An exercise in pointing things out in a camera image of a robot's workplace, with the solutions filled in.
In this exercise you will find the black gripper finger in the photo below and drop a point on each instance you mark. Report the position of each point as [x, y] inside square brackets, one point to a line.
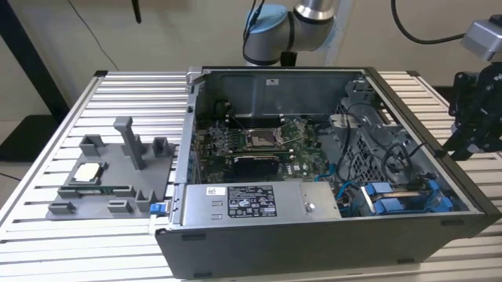
[469, 151]
[460, 140]

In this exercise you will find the hard disk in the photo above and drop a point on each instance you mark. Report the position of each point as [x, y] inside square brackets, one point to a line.
[396, 191]

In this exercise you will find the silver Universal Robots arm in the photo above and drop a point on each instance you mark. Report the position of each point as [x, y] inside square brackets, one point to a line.
[270, 41]

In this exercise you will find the grey metal disk bay cage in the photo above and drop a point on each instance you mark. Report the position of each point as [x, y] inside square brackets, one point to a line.
[365, 158]

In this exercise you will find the blue carrier in disk bay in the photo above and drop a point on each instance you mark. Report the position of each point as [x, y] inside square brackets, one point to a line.
[392, 206]

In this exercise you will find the green motherboard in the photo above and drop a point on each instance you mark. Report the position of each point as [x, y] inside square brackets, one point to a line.
[302, 167]

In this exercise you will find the CPU socket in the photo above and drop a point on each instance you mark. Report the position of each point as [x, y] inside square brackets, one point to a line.
[259, 137]

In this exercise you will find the white sticker with black square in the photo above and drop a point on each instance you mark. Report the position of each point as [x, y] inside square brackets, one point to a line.
[273, 82]

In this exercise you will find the black graphics card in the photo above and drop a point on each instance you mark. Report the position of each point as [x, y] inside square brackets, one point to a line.
[255, 167]

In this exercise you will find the black open PC case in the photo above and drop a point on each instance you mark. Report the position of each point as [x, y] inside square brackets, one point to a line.
[298, 246]

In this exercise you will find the silver power supply unit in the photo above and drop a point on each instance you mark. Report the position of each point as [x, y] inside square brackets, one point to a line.
[259, 202]

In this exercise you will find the blue case latch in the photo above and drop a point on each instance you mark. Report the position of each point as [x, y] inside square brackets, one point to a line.
[157, 208]

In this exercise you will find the grey parts rack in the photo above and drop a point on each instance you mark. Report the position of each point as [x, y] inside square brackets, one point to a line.
[118, 188]

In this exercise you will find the green RAM stick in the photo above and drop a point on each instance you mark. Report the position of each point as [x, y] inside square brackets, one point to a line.
[103, 191]

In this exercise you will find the black antenna rod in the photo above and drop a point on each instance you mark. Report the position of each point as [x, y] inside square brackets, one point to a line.
[137, 10]

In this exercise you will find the silver CPU chip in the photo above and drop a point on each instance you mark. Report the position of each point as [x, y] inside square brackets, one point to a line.
[87, 173]

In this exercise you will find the black stand with base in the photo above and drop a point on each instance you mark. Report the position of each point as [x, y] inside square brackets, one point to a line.
[27, 88]

